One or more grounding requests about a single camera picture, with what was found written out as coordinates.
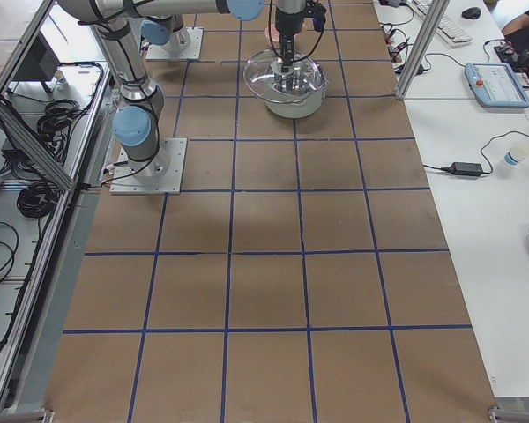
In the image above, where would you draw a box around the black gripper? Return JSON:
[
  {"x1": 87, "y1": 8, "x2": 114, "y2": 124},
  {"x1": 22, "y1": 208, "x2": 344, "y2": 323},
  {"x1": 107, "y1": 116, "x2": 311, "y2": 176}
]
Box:
[{"x1": 279, "y1": 30, "x2": 295, "y2": 72}]

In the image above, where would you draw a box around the glass pot lid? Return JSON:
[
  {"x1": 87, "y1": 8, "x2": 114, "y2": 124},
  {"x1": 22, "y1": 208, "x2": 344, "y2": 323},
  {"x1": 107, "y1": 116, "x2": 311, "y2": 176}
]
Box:
[{"x1": 243, "y1": 49, "x2": 328, "y2": 104}]

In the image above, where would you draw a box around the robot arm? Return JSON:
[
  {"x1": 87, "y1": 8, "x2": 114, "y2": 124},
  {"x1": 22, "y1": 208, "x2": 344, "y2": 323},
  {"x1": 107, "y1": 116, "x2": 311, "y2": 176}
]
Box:
[
  {"x1": 141, "y1": 14, "x2": 191, "y2": 53},
  {"x1": 60, "y1": 1, "x2": 264, "y2": 182}
]

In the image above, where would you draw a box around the pale green steel pot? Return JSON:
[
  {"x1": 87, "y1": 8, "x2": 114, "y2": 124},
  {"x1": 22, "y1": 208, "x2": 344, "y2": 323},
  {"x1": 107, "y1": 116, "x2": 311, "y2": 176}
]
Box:
[{"x1": 264, "y1": 59, "x2": 328, "y2": 119}]

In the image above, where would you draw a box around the pink bowl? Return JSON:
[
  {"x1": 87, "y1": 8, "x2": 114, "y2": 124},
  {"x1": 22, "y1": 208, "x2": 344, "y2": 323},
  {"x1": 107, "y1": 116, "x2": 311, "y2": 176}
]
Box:
[{"x1": 264, "y1": 24, "x2": 307, "y2": 43}]

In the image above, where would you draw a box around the white keyboard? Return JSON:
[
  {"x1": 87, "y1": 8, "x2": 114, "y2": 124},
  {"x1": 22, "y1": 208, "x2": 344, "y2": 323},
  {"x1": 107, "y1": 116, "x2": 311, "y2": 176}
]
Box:
[{"x1": 407, "y1": 0, "x2": 473, "y2": 48}]

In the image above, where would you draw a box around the black computer mouse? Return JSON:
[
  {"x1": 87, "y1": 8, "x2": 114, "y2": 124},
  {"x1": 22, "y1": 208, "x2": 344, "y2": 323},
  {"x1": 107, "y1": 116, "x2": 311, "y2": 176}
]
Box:
[{"x1": 461, "y1": 7, "x2": 481, "y2": 20}]

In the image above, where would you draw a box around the blue teach pendant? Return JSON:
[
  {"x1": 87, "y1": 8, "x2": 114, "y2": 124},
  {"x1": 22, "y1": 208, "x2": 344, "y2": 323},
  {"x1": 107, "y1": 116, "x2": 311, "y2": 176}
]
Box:
[{"x1": 464, "y1": 63, "x2": 529, "y2": 108}]

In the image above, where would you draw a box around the black power adapter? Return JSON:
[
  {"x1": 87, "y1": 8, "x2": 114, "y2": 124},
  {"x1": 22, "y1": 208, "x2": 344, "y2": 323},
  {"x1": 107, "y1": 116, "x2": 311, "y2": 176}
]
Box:
[{"x1": 440, "y1": 162, "x2": 485, "y2": 177}]

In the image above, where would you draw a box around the paper cup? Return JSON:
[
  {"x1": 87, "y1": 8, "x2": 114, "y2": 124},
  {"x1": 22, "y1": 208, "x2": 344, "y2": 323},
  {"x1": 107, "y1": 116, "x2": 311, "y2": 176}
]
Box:
[{"x1": 503, "y1": 141, "x2": 529, "y2": 167}]

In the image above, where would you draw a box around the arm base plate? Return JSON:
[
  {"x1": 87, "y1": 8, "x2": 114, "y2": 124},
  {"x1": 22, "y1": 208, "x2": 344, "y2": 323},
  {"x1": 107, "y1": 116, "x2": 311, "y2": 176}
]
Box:
[
  {"x1": 142, "y1": 25, "x2": 204, "y2": 62},
  {"x1": 109, "y1": 138, "x2": 188, "y2": 195}
]

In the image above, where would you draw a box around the aluminium frame post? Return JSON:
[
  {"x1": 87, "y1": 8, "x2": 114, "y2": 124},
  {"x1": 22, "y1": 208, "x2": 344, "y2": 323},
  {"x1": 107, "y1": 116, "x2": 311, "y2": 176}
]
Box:
[{"x1": 395, "y1": 0, "x2": 450, "y2": 100}]

